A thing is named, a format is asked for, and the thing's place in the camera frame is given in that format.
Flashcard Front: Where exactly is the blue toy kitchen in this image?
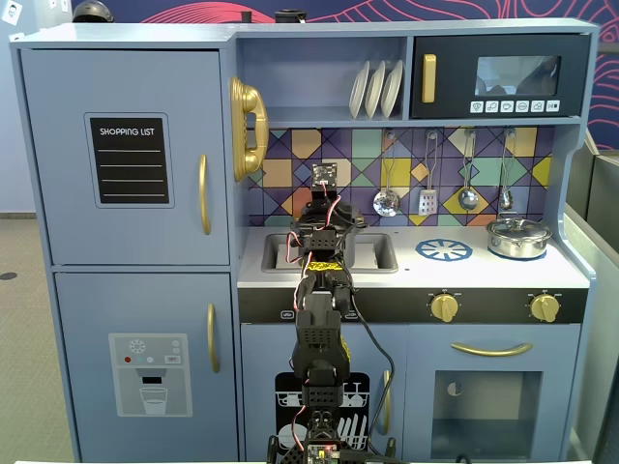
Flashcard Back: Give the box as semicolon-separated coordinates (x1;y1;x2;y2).
9;17;601;463

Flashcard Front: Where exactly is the gold fridge door handle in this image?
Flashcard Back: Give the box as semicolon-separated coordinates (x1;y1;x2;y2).
197;153;213;237

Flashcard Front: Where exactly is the robot controller board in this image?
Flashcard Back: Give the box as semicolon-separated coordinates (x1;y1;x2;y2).
308;443;340;461

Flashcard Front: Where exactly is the small steel spoon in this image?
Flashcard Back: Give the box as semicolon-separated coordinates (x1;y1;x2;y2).
498;128;516;212

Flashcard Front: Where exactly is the blue dishwasher door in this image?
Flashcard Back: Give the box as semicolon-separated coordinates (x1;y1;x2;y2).
240;323;407;461

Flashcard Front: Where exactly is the gold oven handle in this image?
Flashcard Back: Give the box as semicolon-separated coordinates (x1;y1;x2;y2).
450;341;534;358

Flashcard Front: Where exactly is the white plate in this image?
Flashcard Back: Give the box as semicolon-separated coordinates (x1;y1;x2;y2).
380;59;405;119
348;60;371;120
365;60;388;120

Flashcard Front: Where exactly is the dark helmet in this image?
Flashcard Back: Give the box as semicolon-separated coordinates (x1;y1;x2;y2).
72;0;115;23

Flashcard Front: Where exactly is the black microwave door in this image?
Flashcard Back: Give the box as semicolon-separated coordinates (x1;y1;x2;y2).
409;33;592;120

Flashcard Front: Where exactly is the long black cable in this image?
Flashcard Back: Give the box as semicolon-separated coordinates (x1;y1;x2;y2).
338;282;397;458

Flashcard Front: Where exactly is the gray toy sink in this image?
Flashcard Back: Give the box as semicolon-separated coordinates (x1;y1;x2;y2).
260;232;399;275

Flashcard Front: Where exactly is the paper with face drawing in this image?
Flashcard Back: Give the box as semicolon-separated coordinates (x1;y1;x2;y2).
1;2;25;27

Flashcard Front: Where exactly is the gold microwave handle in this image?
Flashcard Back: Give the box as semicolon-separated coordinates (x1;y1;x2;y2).
421;53;437;104

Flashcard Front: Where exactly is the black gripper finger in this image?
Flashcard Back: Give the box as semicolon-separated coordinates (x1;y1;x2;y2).
336;198;362;223
297;202;320;230

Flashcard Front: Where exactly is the red white servo wire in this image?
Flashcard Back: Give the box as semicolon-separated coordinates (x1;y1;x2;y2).
286;178;342;450

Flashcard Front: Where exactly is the blue freezer door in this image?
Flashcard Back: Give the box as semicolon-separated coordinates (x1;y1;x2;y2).
53;272;241;463

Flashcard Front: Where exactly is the gray cabinet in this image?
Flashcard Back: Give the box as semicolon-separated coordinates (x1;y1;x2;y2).
563;129;619;464

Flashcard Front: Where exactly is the gold toy telephone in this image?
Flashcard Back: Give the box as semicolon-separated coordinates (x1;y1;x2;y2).
228;75;270;183

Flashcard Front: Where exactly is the steel ladle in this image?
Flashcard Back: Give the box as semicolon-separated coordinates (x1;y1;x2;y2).
457;129;480;212

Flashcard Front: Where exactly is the steel slotted spatula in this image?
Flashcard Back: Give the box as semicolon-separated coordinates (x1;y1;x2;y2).
417;130;441;217

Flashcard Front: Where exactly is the steel pot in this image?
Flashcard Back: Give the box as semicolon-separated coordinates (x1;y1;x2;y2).
486;226;553;259

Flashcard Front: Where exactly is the steel slotted spoon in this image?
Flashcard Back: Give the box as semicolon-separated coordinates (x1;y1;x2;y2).
371;130;402;218

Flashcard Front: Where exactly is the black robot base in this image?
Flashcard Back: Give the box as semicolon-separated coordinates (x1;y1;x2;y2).
265;434;398;464

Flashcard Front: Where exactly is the gold stove knob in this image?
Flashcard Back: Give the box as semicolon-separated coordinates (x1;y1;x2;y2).
529;292;562;324
429;292;460;324

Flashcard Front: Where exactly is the gold dishwasher handle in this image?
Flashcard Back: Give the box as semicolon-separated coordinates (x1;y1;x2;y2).
381;369;394;436

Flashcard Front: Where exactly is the blue oven door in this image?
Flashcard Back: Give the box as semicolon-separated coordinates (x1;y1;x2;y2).
405;324;581;460

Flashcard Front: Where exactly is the blue fridge door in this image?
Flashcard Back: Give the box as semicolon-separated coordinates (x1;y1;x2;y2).
19;47;231;266

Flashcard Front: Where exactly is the black shopping list board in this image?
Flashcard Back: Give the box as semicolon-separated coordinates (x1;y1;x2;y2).
84;112;175;209

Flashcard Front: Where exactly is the black dishwasher sticker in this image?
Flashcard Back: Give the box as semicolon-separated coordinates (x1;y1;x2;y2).
274;370;371;453

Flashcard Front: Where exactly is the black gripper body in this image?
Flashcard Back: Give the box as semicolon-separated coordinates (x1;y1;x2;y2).
309;162;341;229

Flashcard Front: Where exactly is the steel pot lid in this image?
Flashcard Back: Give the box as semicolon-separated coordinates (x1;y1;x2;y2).
486;217;552;241

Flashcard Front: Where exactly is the gold freezer door handle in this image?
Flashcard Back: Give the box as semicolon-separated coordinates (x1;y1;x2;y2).
206;303;221;374

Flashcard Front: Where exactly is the gray water dispenser sticker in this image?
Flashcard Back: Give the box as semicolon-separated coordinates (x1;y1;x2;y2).
107;332;193;419

